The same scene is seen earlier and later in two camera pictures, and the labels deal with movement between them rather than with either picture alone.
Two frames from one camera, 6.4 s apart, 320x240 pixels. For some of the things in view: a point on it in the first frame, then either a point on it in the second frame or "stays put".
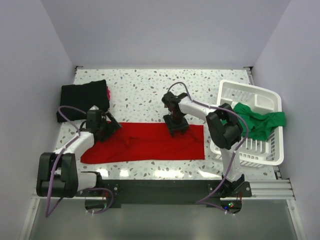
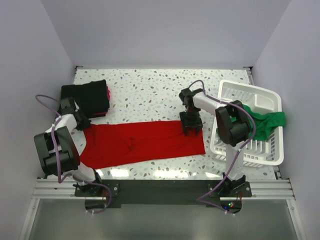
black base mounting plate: [203, 192] stays put
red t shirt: [146, 141] stays put
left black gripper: [111, 126] to [86, 123]
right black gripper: [183, 126] to [197, 124]
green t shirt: [260, 126] stays put
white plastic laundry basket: [264, 153] stays put
